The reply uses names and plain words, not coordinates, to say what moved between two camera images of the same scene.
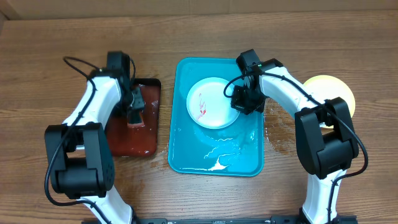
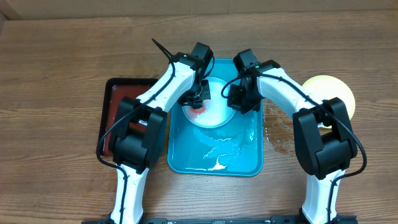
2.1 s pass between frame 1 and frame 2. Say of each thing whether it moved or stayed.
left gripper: moved
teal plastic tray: stayed
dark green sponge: moved
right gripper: stayed
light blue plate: stayed
